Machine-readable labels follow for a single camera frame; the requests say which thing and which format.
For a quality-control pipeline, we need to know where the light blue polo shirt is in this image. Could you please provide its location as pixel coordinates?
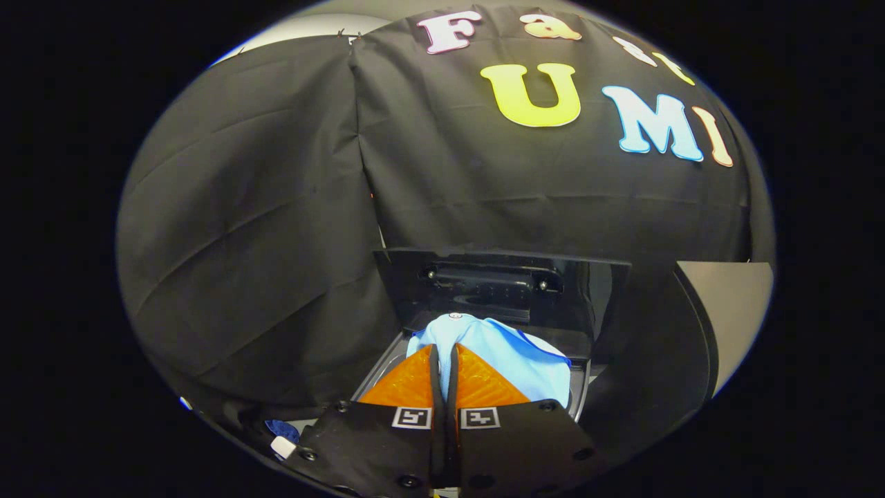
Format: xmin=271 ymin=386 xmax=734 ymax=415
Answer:
xmin=407 ymin=313 xmax=572 ymax=409

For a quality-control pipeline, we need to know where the black backdrop cloth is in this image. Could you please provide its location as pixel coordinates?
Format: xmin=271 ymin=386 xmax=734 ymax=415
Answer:
xmin=116 ymin=3 xmax=775 ymax=430

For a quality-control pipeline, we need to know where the small blue white object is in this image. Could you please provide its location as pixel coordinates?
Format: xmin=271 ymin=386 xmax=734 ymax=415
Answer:
xmin=266 ymin=418 xmax=301 ymax=461

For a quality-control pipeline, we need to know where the beige cabinet with dark edge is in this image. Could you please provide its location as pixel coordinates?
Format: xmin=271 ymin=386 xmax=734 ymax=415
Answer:
xmin=588 ymin=261 xmax=775 ymax=471

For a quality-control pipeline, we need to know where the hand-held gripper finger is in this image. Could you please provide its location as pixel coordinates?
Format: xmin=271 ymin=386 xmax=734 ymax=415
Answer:
xmin=446 ymin=344 xmax=613 ymax=498
xmin=287 ymin=344 xmax=447 ymax=498

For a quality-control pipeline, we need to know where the dark washing machine lid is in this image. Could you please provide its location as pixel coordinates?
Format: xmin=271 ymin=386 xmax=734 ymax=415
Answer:
xmin=373 ymin=248 xmax=631 ymax=360

